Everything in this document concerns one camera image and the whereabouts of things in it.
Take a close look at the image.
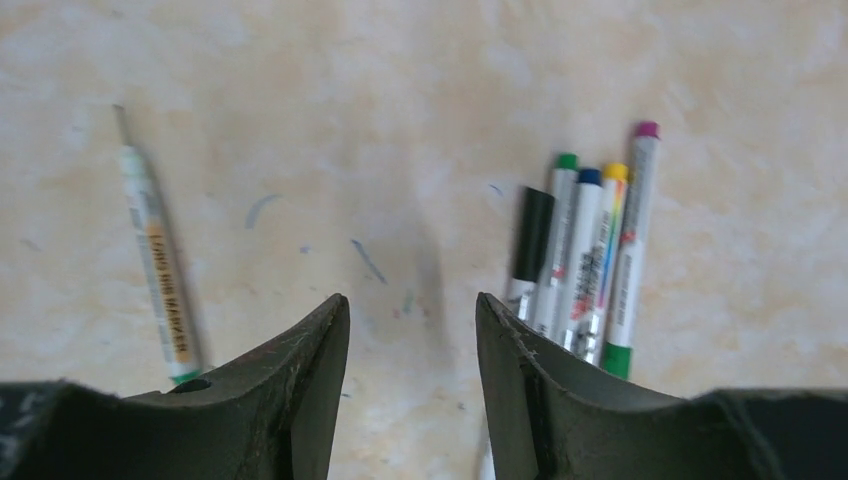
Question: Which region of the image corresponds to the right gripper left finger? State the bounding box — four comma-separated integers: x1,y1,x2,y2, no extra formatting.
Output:
1,294,350,479

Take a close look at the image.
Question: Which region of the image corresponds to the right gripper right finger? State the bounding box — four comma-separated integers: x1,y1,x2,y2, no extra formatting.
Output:
475,293,847,479

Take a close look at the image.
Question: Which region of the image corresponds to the green long nib marker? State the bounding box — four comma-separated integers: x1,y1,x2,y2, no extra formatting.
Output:
112,105,204,385

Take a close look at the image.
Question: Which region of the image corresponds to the black cap brown marker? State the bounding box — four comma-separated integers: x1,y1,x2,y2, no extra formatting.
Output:
505,187,555,323

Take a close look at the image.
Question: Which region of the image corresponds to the purple end green cap marker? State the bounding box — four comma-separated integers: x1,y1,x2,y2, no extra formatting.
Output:
601,120,660,380

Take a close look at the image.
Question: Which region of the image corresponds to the blue end marker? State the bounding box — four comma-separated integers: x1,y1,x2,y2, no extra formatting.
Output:
557,168,602,352

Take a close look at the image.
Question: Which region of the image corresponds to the yellow end rainbow marker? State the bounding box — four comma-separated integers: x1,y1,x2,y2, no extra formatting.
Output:
583,163,629,366

